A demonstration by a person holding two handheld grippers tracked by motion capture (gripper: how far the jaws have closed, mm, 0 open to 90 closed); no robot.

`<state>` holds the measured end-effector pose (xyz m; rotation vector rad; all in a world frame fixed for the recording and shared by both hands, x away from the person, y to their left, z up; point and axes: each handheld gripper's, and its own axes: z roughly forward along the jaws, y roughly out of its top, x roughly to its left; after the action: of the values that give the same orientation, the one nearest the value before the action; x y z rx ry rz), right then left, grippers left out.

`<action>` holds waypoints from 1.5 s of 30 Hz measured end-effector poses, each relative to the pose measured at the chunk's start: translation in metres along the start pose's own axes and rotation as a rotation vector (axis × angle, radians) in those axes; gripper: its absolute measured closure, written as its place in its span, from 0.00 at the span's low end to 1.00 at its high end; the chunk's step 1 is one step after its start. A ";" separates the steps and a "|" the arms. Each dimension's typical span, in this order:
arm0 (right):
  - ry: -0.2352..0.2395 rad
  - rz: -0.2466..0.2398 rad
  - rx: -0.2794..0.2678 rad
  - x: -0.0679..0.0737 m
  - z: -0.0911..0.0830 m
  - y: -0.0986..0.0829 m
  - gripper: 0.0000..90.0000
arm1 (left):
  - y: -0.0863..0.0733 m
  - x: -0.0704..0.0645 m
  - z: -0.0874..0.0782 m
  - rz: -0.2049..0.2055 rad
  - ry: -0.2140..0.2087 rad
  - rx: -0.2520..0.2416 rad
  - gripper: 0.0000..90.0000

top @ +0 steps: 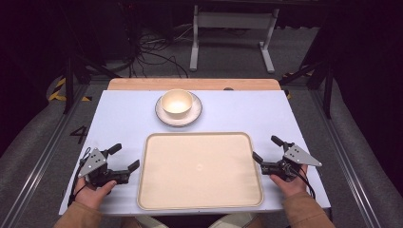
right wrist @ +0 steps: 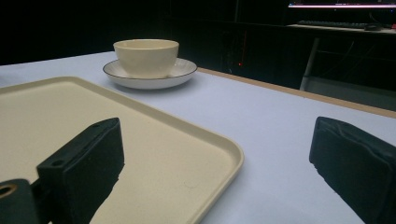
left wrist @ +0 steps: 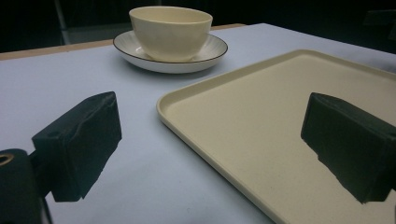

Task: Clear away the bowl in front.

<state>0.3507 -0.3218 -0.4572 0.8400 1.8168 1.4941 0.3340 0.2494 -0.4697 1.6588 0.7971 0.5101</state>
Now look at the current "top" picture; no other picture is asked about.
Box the bundle of black floor cables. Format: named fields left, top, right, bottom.
left=125, top=27, right=191, bottom=79

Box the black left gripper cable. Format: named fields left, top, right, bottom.
left=67, top=146, right=92, bottom=207

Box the black tripod stand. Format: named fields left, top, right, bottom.
left=62, top=54, right=123, bottom=116
left=279, top=58, right=335, bottom=121

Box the wooden table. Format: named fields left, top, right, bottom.
left=106, top=77, right=282, bottom=92

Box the cream plate with dark rim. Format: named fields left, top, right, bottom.
left=154, top=91, right=203, bottom=128

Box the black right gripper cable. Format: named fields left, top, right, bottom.
left=296, top=164, right=317, bottom=200

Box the cream bowl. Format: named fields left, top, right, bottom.
left=160, top=88, right=195, bottom=116

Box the person's left hand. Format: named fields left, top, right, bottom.
left=74, top=177, right=118, bottom=211

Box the yellow black hazard tape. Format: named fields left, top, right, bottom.
left=47, top=77, right=93, bottom=103
left=281, top=71, right=315, bottom=100

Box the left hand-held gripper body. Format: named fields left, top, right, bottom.
left=77, top=147, right=131, bottom=188

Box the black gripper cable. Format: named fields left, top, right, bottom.
left=296, top=164, right=317, bottom=200
left=67, top=146, right=92, bottom=207

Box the white metal stand frame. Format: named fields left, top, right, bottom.
left=188, top=4, right=280, bottom=75

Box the aluminium floor rail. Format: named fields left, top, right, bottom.
left=307, top=88, right=383, bottom=228
left=0, top=83, right=90, bottom=228

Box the beige rectangular tray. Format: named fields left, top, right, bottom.
left=136, top=131, right=265, bottom=212

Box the person's right hand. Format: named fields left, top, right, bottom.
left=269, top=164, right=310, bottom=200

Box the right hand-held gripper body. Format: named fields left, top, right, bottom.
left=260, top=142, right=323, bottom=183

